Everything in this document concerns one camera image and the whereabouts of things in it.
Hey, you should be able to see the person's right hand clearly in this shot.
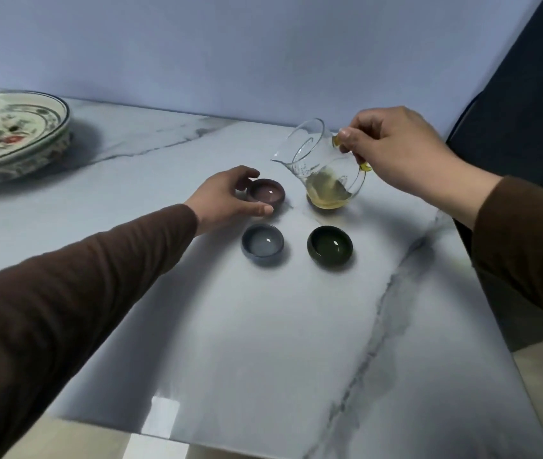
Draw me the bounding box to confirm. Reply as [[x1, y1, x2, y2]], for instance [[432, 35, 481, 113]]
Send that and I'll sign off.
[[338, 106, 502, 230]]

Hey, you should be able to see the person's left hand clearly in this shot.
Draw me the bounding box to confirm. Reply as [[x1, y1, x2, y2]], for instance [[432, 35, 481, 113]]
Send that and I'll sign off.
[[183, 165, 274, 237]]

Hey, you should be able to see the purple ceramic teacup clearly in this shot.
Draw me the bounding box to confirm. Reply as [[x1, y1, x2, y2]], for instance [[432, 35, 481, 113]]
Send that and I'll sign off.
[[246, 178, 286, 209]]

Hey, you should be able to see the clear glass tea pitcher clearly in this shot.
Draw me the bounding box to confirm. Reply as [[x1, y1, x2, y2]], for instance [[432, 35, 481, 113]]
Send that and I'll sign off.
[[271, 118, 373, 211]]

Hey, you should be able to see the person's right forearm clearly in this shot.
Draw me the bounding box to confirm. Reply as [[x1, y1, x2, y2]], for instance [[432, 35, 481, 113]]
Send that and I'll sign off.
[[472, 176, 543, 348]]

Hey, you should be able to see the person's left forearm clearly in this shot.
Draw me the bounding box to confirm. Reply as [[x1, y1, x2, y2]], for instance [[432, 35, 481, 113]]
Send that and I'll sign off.
[[0, 204, 199, 459]]

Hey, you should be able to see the grey-blue ceramic teacup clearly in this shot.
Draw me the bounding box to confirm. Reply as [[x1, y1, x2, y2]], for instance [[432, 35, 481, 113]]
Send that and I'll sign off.
[[241, 223, 285, 264]]

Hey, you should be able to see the dark green ceramic teacup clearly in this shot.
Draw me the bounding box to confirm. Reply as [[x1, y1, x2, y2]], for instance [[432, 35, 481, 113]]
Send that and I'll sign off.
[[306, 226, 354, 267]]

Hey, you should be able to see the dark navy chair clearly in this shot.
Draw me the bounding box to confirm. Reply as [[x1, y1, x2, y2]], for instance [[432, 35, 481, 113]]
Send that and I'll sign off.
[[445, 0, 543, 263]]

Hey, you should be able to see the floral patterned ceramic plate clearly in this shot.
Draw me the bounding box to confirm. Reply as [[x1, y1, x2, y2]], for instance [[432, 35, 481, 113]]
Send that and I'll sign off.
[[0, 91, 72, 188]]

